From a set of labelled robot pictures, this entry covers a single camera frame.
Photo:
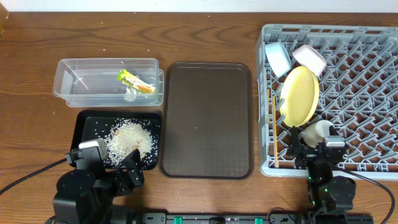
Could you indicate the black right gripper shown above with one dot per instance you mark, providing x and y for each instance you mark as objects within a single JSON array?
[{"x": 307, "y": 155}]

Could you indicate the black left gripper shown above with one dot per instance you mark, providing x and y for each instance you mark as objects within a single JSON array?
[{"x": 119, "y": 181}]

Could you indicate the white green cup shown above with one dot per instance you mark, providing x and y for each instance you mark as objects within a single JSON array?
[{"x": 315, "y": 133}]

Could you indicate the pile of white rice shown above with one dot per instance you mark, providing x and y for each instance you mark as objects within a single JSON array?
[{"x": 123, "y": 135}]

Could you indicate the yellow plate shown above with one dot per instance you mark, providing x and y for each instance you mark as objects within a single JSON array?
[{"x": 300, "y": 93}]

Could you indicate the wooden chopstick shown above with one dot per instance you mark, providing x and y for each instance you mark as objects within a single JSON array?
[
  {"x": 268, "y": 105},
  {"x": 276, "y": 158}
]

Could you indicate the light blue bowl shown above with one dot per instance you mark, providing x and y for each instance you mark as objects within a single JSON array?
[{"x": 278, "y": 58}]

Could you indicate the white bowl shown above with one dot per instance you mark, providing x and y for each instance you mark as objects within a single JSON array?
[{"x": 307, "y": 56}]

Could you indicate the green orange snack wrapper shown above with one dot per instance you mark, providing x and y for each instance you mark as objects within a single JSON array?
[{"x": 133, "y": 82}]

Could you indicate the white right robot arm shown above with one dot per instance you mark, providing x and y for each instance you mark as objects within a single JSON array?
[{"x": 332, "y": 196}]

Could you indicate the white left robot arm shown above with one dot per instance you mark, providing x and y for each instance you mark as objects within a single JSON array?
[{"x": 86, "y": 194}]

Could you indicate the grey dishwasher rack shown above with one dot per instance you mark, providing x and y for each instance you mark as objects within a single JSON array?
[{"x": 358, "y": 94}]

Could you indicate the black plastic tray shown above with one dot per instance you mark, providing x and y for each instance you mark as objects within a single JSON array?
[{"x": 81, "y": 121}]

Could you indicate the dark brown serving tray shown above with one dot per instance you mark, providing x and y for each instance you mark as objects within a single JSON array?
[{"x": 208, "y": 131}]

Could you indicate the clear plastic bin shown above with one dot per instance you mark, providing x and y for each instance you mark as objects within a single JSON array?
[{"x": 92, "y": 82}]

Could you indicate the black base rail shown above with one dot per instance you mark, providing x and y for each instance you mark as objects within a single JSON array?
[{"x": 274, "y": 218}]

